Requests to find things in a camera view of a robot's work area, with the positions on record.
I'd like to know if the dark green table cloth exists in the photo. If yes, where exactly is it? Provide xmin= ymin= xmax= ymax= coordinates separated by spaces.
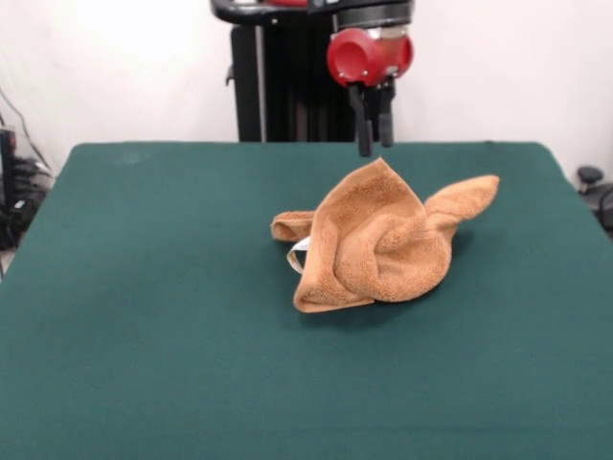
xmin=0 ymin=141 xmax=613 ymax=460

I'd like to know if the black cable bundle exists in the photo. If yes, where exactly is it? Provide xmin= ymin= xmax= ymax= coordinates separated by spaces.
xmin=0 ymin=156 xmax=55 ymax=251

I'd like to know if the tan terry towel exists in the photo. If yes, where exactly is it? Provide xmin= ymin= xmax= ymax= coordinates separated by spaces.
xmin=270 ymin=155 xmax=501 ymax=315

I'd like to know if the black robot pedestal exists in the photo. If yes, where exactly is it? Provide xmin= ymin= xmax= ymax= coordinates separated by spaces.
xmin=209 ymin=0 xmax=398 ymax=143

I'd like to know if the black electronics box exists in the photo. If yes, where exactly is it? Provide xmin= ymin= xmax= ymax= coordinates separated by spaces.
xmin=0 ymin=126 xmax=18 ymax=205

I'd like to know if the grey cable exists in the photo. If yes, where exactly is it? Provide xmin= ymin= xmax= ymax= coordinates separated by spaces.
xmin=0 ymin=88 xmax=49 ymax=169

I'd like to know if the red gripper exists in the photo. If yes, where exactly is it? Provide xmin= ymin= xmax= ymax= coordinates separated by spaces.
xmin=327 ymin=27 xmax=414 ymax=157

